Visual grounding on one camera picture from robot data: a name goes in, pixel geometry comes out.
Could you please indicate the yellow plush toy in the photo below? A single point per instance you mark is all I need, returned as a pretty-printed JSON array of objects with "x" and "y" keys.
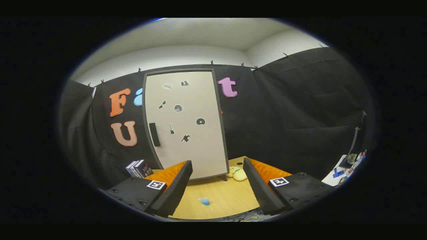
[{"x": 240, "y": 176}]

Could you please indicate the beige cabinet door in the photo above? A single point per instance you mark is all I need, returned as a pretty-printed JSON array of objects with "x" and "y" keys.
[{"x": 193, "y": 153}]

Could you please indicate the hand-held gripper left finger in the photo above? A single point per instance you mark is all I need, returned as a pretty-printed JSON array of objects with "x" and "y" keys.
[{"x": 173, "y": 190}]

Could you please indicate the dark blue book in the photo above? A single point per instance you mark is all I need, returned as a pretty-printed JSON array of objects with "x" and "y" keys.
[
  {"x": 129, "y": 169},
  {"x": 145, "y": 169},
  {"x": 134, "y": 170}
]

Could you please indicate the white side table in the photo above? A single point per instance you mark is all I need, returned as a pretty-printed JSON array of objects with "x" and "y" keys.
[{"x": 330, "y": 180}]

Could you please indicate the white and blue tube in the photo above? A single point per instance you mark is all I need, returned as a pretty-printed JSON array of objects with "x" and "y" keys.
[{"x": 204, "y": 201}]

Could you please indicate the dark grey cabinet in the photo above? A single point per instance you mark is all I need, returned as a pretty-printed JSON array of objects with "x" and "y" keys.
[{"x": 224, "y": 143}]

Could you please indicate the small blue object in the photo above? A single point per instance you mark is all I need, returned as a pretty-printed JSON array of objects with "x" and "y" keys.
[{"x": 338, "y": 173}]

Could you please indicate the black backdrop cloth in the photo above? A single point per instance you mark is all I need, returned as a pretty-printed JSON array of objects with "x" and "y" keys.
[{"x": 293, "y": 116}]

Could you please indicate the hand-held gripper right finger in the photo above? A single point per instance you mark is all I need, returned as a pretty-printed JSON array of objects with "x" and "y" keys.
[{"x": 258, "y": 186}]

